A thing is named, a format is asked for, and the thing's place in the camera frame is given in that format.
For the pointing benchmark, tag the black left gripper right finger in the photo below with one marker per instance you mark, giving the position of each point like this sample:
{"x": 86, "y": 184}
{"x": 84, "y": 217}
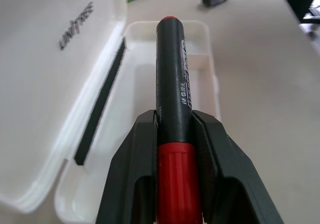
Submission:
{"x": 232, "y": 164}

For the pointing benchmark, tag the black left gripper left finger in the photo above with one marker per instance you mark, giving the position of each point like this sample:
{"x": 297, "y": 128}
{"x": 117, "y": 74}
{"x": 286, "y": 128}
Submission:
{"x": 125, "y": 164}

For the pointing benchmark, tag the black marker with red cap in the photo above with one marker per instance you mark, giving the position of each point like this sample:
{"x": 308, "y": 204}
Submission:
{"x": 172, "y": 83}

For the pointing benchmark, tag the white plastic pencil case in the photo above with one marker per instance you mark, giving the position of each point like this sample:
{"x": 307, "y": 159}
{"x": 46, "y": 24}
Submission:
{"x": 75, "y": 83}

